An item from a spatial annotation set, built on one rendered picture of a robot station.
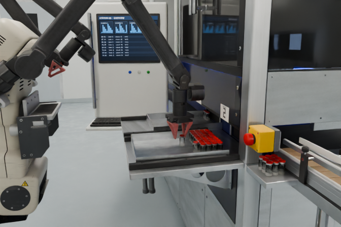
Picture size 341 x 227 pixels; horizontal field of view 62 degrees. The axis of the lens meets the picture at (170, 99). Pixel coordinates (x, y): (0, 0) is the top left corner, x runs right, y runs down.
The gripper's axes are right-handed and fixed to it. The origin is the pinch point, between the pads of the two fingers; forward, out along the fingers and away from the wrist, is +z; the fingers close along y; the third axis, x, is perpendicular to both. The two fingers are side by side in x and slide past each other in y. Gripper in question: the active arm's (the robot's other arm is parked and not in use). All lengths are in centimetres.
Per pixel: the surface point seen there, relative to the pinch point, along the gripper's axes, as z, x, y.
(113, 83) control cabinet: -10, 85, -4
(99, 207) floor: 94, 112, -13
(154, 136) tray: 2.6, 11.4, -6.3
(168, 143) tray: 4.3, 5.0, -2.6
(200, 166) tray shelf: 4.2, -20.6, -2.8
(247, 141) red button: -7.5, -32.3, 7.0
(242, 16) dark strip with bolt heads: -46, -18, 15
